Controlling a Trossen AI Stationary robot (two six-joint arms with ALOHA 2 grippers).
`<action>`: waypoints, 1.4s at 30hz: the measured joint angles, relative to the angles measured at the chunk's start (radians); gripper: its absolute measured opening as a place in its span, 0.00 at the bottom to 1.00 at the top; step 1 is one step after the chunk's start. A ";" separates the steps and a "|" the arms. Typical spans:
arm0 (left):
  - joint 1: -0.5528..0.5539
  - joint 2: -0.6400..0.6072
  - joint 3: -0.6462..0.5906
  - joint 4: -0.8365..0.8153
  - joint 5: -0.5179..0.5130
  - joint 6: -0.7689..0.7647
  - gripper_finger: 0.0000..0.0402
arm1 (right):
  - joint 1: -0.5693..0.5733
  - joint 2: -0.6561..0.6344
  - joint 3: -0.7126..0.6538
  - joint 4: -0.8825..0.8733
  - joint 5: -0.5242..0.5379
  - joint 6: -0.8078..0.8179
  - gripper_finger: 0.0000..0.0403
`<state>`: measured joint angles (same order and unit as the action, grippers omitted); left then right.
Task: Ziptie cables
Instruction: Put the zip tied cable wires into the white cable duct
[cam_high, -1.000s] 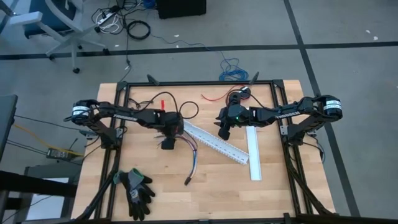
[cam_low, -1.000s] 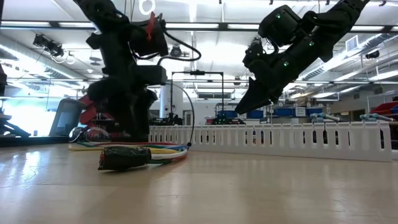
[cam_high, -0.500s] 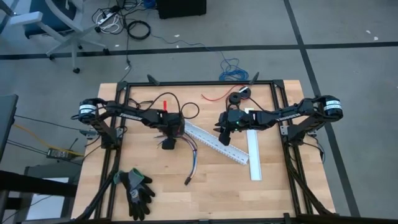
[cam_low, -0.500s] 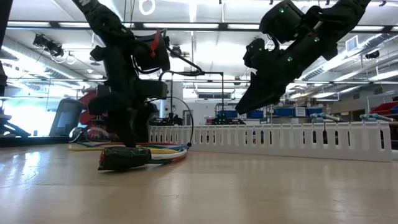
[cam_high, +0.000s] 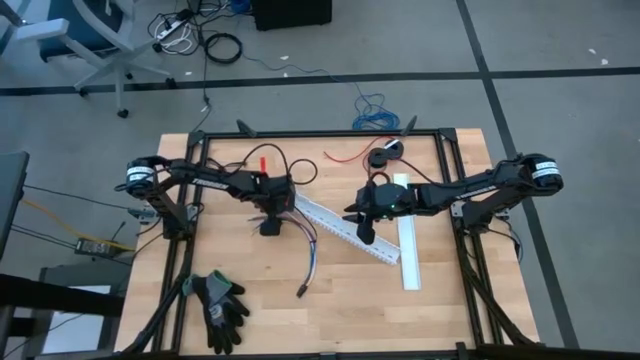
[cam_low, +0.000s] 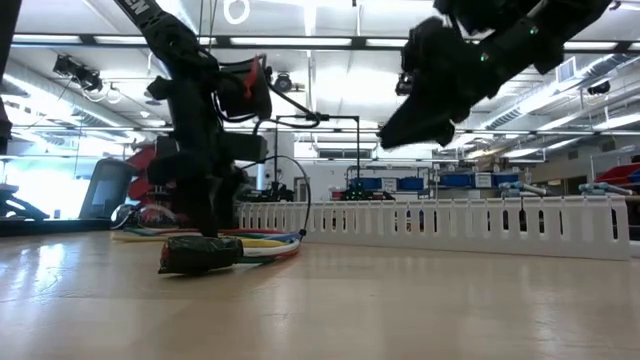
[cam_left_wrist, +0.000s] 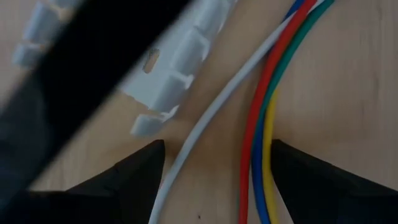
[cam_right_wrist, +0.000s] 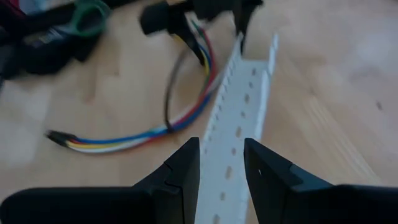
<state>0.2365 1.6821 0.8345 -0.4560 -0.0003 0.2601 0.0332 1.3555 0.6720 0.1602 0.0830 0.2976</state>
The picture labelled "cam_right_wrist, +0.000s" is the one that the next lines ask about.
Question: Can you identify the black zip tie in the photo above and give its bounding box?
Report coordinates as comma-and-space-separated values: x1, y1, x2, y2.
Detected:
164, 46, 190, 134

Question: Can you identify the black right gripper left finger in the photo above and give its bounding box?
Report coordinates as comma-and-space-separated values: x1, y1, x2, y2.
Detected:
132, 136, 201, 224

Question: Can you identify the grey black work glove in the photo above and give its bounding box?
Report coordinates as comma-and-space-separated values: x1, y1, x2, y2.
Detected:
18, 0, 112, 78
0, 12, 35, 81

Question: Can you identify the red harness wire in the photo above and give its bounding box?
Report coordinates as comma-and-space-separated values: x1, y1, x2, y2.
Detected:
136, 26, 218, 147

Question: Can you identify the green harness wire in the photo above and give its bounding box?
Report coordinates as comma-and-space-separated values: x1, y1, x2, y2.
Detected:
190, 19, 209, 94

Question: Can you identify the white slotted cable duct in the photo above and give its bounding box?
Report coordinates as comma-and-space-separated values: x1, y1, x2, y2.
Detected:
194, 32, 280, 224

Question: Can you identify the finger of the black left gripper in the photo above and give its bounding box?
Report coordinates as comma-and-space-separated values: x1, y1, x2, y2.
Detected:
232, 0, 265, 54
139, 1, 207, 67

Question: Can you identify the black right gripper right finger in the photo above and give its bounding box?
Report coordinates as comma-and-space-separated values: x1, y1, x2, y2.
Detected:
243, 138, 343, 224

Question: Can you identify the white harness wire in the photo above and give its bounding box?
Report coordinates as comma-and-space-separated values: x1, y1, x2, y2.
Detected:
73, 83, 224, 155

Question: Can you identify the black wire connector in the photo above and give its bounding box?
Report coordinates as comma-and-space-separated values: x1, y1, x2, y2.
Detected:
45, 129, 78, 149

